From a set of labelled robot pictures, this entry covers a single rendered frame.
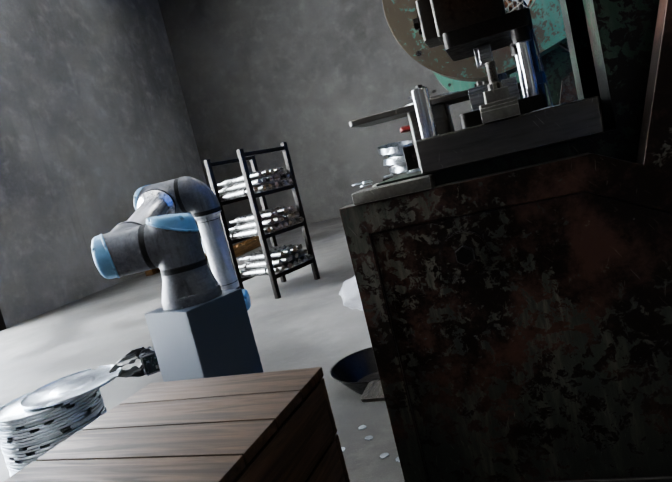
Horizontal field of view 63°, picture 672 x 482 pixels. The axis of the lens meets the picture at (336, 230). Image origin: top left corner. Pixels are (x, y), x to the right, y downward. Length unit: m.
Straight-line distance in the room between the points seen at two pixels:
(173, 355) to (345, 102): 6.91
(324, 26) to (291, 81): 0.91
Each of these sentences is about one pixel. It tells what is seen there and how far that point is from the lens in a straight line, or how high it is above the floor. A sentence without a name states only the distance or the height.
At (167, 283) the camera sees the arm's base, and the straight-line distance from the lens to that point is 1.42.
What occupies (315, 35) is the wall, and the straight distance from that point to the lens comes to 8.34.
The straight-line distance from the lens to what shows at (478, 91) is 1.12.
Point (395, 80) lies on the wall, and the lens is 7.96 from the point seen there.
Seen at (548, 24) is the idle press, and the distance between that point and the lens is 2.53.
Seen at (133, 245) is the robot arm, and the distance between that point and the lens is 1.42.
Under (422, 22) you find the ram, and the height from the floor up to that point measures 0.93.
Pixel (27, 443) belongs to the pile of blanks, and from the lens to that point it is 1.84.
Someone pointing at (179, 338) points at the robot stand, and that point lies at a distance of 1.40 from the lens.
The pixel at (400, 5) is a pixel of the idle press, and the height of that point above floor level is 1.32.
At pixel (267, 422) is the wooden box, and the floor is 0.35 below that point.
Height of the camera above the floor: 0.69
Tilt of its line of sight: 6 degrees down
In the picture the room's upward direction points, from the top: 14 degrees counter-clockwise
